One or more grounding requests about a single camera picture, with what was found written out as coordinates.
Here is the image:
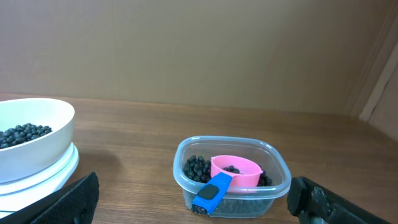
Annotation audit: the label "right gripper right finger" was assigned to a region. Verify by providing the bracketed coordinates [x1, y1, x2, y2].
[287, 177, 388, 224]

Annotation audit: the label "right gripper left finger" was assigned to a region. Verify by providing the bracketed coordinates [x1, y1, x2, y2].
[1, 172, 100, 224]

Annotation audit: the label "pink scoop blue handle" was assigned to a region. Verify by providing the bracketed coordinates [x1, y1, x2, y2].
[191, 155, 263, 215]

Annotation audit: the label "white digital kitchen scale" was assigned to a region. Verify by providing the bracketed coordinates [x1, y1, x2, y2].
[1, 144, 80, 218]

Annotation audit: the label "white round bowl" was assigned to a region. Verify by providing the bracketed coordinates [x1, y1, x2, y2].
[1, 98, 75, 183]

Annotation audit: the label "black beans in bowl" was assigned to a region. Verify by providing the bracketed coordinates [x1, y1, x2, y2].
[0, 123, 52, 149]

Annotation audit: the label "clear plastic container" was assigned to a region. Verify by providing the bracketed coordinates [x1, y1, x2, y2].
[173, 136, 292, 200]

